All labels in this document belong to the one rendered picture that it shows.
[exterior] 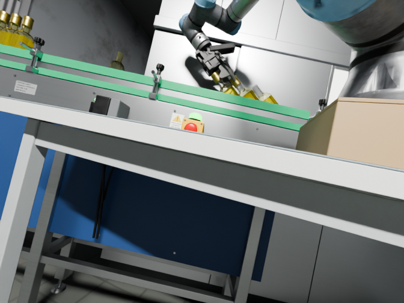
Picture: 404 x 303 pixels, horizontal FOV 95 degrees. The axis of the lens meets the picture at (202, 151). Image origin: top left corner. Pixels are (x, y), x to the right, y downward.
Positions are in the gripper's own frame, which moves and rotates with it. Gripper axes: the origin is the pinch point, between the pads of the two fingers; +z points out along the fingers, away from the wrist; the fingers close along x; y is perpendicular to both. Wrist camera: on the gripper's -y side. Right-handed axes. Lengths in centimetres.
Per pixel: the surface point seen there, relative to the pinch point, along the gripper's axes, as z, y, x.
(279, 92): 15.8, -19.3, -11.9
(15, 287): 19, 128, 1
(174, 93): -5.2, 26.1, 13.6
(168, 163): 18, 37, 46
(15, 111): -12, 60, 40
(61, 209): 6, 84, 14
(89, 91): -23, 51, 16
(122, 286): 49, 101, -14
